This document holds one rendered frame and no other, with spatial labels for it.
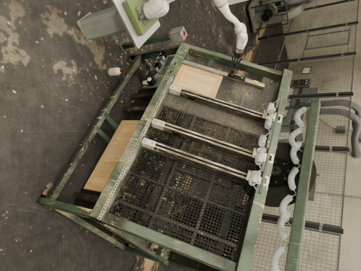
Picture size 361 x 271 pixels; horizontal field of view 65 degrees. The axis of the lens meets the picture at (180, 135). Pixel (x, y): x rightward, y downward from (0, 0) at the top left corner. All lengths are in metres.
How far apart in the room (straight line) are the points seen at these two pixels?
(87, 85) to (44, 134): 0.76
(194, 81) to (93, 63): 1.20
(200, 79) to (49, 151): 1.75
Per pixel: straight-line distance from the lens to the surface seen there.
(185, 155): 2.61
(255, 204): 2.51
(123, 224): 2.43
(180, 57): 3.37
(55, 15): 3.37
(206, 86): 3.15
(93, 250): 3.76
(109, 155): 3.16
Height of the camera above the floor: 2.66
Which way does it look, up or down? 33 degrees down
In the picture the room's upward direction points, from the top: 91 degrees clockwise
